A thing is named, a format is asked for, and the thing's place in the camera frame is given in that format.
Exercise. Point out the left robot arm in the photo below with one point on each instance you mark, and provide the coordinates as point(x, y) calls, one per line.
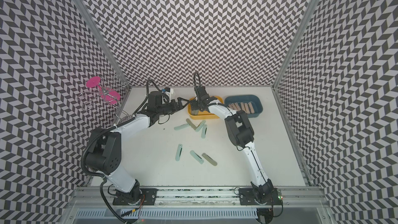
point(103, 155)

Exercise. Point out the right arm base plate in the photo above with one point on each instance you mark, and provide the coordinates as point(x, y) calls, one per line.
point(249, 197)

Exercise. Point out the yellow storage box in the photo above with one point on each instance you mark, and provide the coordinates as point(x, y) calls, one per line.
point(201, 115)

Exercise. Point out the mint fruit knife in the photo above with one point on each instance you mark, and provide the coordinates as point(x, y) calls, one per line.
point(196, 157)
point(204, 131)
point(201, 126)
point(180, 127)
point(178, 152)

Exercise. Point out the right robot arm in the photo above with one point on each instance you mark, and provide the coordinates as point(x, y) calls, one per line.
point(241, 134)

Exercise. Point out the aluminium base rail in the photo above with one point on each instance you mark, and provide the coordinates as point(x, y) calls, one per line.
point(179, 197)

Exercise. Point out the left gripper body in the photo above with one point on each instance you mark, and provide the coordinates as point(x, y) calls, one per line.
point(169, 109)

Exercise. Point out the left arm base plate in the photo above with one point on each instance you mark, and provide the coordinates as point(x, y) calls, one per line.
point(135, 197)

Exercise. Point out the olive fruit knife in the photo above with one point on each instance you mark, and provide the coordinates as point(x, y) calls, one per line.
point(209, 159)
point(191, 124)

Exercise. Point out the dark teal storage box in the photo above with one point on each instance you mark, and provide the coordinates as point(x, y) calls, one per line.
point(246, 99)

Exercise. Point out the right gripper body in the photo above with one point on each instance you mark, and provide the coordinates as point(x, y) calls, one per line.
point(196, 104)

